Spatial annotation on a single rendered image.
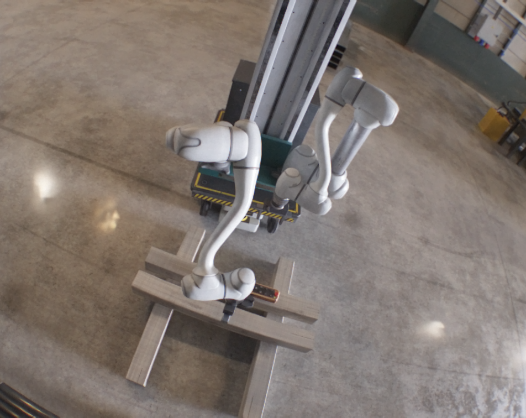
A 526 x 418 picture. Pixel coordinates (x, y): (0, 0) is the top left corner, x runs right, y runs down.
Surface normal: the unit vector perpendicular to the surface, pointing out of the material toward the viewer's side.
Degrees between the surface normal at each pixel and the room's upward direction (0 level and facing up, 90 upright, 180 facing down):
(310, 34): 90
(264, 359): 0
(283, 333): 0
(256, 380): 0
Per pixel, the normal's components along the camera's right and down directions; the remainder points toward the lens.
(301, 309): 0.28, -0.61
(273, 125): -0.09, 0.76
